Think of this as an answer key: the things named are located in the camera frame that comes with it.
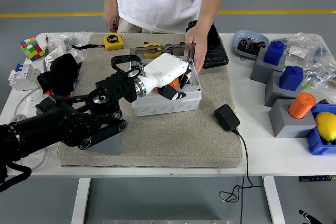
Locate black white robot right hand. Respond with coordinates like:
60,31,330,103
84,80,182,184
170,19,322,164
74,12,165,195
298,209,320,224

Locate person's right hand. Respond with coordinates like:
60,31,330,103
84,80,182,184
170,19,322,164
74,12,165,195
102,11,120,34

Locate person's left hand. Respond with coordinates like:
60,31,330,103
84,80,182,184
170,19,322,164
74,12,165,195
184,23,211,72

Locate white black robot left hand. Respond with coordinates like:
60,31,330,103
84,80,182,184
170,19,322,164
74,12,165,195
140,52,194,101

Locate orange cylinder battery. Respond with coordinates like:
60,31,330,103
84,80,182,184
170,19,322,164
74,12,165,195
153,77,182,92
288,92,317,120

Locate smoky transparent box lid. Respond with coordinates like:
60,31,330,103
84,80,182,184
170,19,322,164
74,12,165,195
129,41,197,63

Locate grey plastic junction box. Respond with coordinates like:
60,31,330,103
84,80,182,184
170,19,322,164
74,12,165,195
130,60,202,118

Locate blue block battery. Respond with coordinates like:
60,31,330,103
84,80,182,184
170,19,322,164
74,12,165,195
278,66,304,92
263,40,286,66

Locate glossy black cracked case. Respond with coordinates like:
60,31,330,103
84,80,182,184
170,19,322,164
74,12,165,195
186,20,229,69

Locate white table leg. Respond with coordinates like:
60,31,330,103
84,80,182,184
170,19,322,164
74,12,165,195
264,176,286,224
71,178,91,224

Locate blue-grey bowl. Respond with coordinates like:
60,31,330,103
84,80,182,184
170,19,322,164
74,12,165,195
233,29,270,61

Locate black table control panel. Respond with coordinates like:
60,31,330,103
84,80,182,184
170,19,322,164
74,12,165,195
298,175,336,182

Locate dark electronic parts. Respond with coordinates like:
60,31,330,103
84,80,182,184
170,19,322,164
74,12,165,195
236,36,266,55

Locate clear plastic bag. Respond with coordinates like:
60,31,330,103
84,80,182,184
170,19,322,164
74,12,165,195
46,31,94,59

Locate grey holder block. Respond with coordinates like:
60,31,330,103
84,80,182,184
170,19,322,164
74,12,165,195
264,70,305,108
249,48,287,84
268,99,317,138

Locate white purple product package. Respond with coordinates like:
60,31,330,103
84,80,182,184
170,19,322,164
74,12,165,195
43,45,85,72

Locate grey-brown fabric mat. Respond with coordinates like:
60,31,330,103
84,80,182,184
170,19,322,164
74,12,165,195
56,33,243,169

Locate black cloth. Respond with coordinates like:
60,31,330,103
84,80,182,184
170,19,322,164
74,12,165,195
36,52,81,96

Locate blue plastic bin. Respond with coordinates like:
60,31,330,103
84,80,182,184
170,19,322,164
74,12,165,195
304,103,336,156

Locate black power adapter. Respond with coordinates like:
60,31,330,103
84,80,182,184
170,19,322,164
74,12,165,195
213,104,241,132

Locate colourful puzzle cube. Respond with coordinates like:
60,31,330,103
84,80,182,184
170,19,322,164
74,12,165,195
19,37,45,62

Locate grey block with round hole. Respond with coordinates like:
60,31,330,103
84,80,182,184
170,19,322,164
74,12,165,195
89,103,124,156

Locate yellow lemon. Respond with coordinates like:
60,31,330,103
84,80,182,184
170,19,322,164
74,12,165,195
314,112,336,142

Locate white circuit breaker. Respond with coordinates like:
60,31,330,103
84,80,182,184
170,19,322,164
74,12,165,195
7,62,42,91

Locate clear bags of small parts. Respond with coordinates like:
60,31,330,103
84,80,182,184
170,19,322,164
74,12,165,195
278,31,336,90

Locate white power strip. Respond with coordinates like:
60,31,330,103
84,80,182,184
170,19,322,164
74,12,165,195
22,89,58,156

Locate yellow tape measure with strap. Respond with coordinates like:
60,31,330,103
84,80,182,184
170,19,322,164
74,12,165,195
103,34,124,51

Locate black tape measure strap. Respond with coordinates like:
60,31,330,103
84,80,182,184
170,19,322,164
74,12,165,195
71,43,106,50

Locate black adapter cord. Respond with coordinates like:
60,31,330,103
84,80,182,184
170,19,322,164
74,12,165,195
218,128,265,204

